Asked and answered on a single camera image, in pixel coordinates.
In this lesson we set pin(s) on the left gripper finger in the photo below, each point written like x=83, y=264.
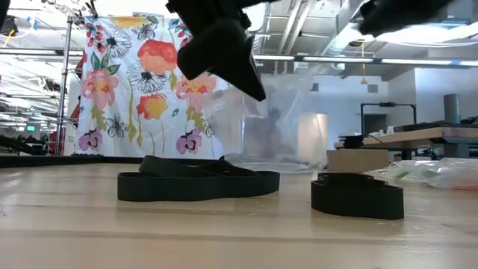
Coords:
x=242, y=78

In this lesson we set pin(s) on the wide black rubber band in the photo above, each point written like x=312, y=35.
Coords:
x=354, y=201
x=186, y=188

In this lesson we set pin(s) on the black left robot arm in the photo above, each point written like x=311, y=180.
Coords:
x=3, y=11

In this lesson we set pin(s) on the ceiling light strip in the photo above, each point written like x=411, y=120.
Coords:
x=336, y=59
x=414, y=61

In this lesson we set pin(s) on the white door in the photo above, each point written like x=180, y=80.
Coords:
x=323, y=130

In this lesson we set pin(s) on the grey cabinet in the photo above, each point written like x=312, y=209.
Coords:
x=452, y=107

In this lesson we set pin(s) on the wood-topped grey workbench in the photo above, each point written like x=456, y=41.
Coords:
x=429, y=134

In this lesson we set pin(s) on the floral print cloth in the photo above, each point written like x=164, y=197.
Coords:
x=112, y=123

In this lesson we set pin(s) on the small cardboard box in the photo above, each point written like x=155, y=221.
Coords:
x=358, y=160

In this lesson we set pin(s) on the black hanging box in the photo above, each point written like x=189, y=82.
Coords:
x=10, y=24

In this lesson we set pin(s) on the green exit sign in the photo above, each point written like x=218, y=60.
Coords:
x=30, y=127

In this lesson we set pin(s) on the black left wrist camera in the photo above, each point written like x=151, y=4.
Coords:
x=213, y=48

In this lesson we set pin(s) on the silver ventilation duct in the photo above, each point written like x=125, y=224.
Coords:
x=448, y=37

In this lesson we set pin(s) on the grey wall vent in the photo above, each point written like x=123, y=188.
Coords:
x=314, y=86
x=372, y=88

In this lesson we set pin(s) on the black aluminium table frame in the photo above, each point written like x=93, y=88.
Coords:
x=56, y=160

